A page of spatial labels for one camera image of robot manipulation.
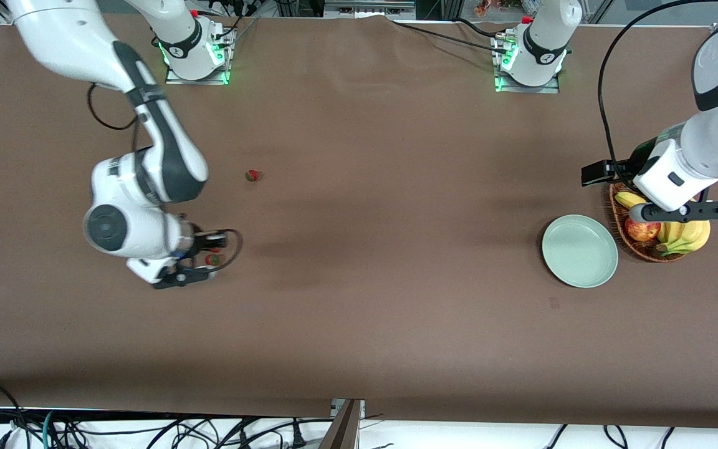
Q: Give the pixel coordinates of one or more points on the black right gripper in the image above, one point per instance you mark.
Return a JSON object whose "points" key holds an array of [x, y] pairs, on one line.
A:
{"points": [[197, 243]]}

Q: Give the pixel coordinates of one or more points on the red apple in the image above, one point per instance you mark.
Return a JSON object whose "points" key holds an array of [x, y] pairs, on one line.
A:
{"points": [[642, 232]]}

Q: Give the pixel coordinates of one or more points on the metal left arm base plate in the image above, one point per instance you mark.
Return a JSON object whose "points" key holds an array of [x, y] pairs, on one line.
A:
{"points": [[527, 89]]}

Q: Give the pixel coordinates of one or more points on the yellow banana bunch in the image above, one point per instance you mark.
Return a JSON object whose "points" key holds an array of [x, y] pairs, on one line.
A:
{"points": [[686, 240]]}

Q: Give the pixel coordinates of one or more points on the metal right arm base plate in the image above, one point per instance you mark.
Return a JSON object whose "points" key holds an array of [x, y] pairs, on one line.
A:
{"points": [[197, 80]]}

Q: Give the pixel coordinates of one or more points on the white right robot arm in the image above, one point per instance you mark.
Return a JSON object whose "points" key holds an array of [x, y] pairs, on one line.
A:
{"points": [[60, 37]]}

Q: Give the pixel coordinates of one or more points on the pale green plate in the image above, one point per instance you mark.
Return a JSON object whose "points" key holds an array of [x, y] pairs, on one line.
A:
{"points": [[580, 251]]}

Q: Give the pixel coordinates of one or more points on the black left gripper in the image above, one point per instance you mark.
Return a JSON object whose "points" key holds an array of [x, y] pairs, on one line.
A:
{"points": [[639, 155]]}

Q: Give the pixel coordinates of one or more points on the brown wicker basket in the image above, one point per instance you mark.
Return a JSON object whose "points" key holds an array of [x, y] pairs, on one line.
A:
{"points": [[616, 215]]}

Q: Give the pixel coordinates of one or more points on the brown table cloth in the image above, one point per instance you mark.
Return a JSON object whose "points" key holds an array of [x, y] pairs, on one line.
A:
{"points": [[359, 280]]}

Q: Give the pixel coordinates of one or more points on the red strawberry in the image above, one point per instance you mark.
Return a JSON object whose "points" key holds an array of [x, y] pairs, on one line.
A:
{"points": [[252, 176], [212, 260]]}

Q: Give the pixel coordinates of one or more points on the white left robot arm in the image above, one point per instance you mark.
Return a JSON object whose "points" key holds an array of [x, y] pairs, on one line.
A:
{"points": [[708, 143]]}

